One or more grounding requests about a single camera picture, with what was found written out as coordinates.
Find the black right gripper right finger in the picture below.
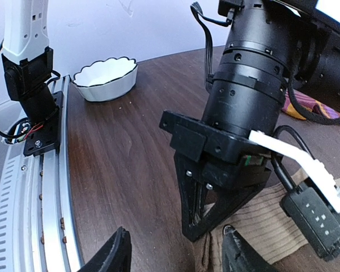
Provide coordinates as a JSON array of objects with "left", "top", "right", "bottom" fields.
[{"left": 222, "top": 225, "right": 277, "bottom": 272}]

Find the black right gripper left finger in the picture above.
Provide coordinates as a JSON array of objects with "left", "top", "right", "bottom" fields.
[{"left": 79, "top": 227, "right": 132, "bottom": 272}]

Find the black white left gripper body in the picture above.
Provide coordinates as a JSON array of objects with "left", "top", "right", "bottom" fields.
[{"left": 159, "top": 1, "right": 340, "bottom": 241}]

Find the tan ribbed sock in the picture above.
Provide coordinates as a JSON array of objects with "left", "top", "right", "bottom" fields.
[{"left": 192, "top": 167, "right": 340, "bottom": 272}]

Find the purple orange striped sock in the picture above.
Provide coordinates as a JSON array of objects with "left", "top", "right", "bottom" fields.
[{"left": 282, "top": 90, "right": 340, "bottom": 120}]

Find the white scalloped bowl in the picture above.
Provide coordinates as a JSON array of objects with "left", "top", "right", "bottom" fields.
[{"left": 73, "top": 57, "right": 138, "bottom": 102}]

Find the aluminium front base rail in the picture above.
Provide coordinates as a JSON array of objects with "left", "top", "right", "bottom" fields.
[{"left": 0, "top": 75, "right": 84, "bottom": 272}]

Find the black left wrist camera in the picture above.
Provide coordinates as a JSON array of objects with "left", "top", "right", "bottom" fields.
[{"left": 280, "top": 188, "right": 340, "bottom": 262}]

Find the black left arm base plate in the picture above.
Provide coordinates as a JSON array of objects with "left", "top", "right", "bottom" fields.
[{"left": 23, "top": 91, "right": 65, "bottom": 156}]

